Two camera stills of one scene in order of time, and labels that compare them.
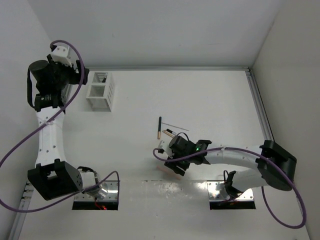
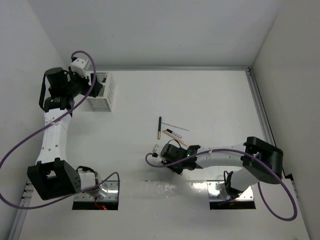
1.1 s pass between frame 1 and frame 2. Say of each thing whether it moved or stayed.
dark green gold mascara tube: stayed
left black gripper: moved
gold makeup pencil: stayed
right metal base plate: stayed
